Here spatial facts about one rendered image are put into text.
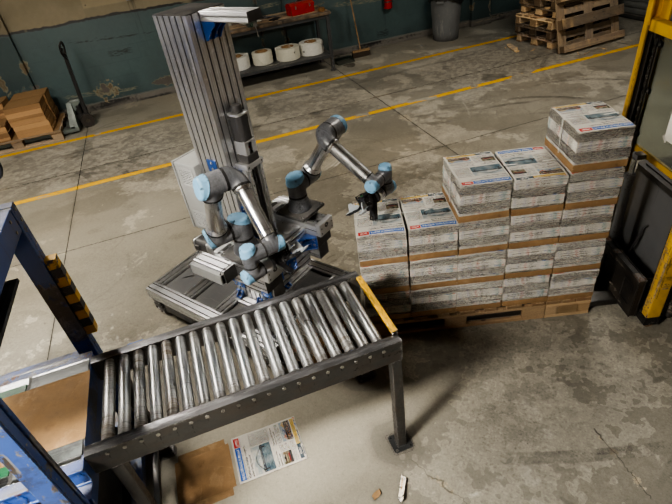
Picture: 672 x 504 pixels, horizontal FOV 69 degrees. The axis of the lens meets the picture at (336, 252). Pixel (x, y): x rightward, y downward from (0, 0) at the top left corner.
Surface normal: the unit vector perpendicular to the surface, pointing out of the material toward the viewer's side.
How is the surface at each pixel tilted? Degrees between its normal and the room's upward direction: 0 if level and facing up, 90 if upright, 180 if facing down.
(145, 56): 90
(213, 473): 0
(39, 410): 0
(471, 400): 0
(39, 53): 90
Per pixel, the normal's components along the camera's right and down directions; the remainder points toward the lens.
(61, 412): -0.12, -0.80
